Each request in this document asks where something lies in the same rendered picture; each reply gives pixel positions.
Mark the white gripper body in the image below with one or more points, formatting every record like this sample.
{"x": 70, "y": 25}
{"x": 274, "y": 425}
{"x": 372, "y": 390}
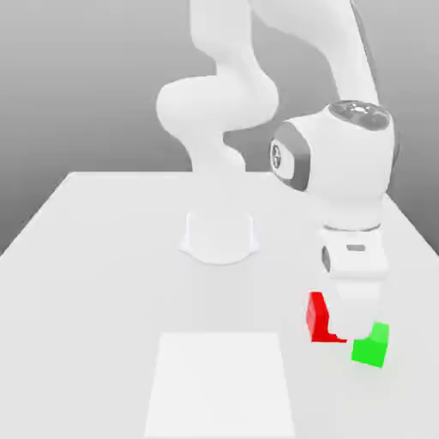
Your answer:
{"x": 356, "y": 305}

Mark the small red cube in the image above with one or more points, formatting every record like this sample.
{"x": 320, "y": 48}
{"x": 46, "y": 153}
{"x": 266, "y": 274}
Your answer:
{"x": 317, "y": 317}

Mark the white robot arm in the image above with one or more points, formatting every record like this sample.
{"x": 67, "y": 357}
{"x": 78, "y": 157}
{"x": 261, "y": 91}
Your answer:
{"x": 349, "y": 164}

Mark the small green cube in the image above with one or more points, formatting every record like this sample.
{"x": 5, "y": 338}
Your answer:
{"x": 368, "y": 353}

